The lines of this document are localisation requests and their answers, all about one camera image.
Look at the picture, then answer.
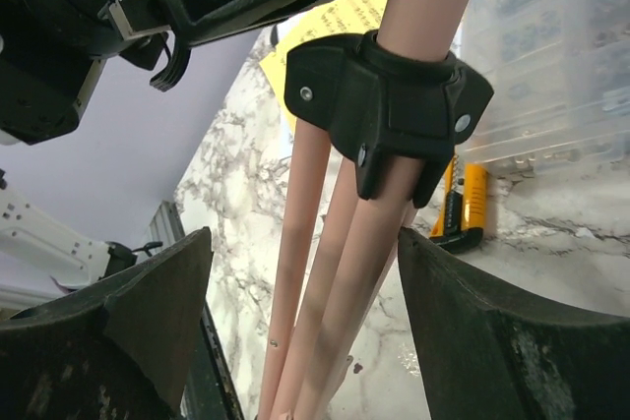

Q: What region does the yellow utility knife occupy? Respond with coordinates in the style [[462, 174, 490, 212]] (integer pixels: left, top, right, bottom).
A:
[[429, 155, 487, 255]]

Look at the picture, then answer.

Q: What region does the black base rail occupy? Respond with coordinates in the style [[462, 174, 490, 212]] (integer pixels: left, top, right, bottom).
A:
[[181, 305, 244, 420]]

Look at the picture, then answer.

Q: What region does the pink music stand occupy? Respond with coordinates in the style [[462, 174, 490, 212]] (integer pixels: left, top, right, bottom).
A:
[[257, 0, 493, 419]]

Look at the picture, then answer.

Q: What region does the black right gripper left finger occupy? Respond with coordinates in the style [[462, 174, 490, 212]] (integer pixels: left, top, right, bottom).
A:
[[1, 227, 213, 419]]

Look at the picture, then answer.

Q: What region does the clear plastic organizer box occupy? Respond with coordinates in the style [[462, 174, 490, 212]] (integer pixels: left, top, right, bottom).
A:
[[459, 0, 629, 175]]

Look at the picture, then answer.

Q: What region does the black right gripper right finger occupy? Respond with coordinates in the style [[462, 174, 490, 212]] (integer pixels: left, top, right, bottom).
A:
[[398, 228, 629, 419]]

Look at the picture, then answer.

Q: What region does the yellow sheet music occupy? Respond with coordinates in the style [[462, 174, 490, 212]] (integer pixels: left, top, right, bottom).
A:
[[260, 0, 387, 134]]

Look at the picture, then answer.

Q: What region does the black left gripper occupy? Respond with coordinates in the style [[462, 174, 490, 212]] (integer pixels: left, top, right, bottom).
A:
[[1, 0, 331, 145]]

